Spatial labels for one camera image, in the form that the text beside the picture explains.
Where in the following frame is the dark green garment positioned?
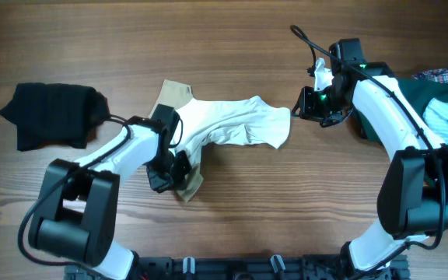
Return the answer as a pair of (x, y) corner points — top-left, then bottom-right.
(350, 77), (448, 209)

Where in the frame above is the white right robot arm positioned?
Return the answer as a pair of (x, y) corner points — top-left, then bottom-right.
(292, 38), (448, 279)

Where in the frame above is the white beige garment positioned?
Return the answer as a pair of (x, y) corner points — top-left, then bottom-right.
(156, 79), (291, 202)

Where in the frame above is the black folded garment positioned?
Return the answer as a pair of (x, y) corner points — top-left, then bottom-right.
(0, 82), (110, 152)

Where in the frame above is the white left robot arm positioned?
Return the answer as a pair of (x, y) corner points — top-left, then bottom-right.
(17, 104), (191, 279)

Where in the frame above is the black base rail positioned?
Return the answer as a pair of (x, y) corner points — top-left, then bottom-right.
(65, 254), (410, 280)

